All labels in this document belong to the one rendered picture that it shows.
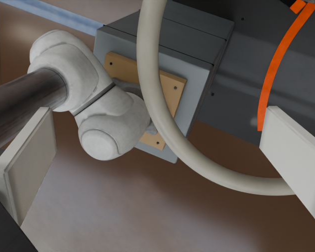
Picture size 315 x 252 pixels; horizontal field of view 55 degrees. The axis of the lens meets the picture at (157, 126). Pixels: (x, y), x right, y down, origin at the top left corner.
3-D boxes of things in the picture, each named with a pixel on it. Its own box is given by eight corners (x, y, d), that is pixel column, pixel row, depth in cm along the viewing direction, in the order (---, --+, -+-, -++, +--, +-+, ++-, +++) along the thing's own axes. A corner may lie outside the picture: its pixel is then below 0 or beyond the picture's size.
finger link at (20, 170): (18, 233, 13) (0, 233, 13) (58, 151, 19) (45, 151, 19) (5, 171, 11) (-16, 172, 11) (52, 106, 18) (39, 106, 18)
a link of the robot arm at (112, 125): (126, 141, 105) (96, 180, 87) (92, 100, 101) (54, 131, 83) (161, 121, 97) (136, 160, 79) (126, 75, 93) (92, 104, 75)
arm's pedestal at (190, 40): (215, 97, 183) (183, 179, 117) (139, 69, 190) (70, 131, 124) (248, 15, 156) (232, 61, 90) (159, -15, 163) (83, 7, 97)
